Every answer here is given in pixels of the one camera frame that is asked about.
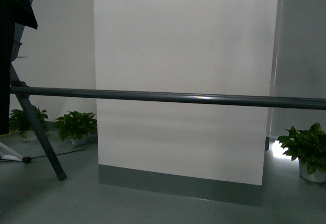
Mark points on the grey clothes rack leg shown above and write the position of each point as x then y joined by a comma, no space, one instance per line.
28,109

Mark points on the potted plant centre left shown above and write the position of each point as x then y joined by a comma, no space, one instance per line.
76,127

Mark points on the potted plant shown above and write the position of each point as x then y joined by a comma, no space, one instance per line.
76,127
18,122
308,147

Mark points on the potted plant far left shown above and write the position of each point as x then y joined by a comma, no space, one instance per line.
18,122

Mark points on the potted plant right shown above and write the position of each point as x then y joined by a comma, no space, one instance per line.
308,147

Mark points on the white stand foot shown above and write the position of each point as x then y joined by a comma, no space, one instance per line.
8,154

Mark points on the black hanging garment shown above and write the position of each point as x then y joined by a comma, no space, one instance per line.
12,12

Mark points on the grey clothes rack rail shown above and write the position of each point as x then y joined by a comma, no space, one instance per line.
214,99

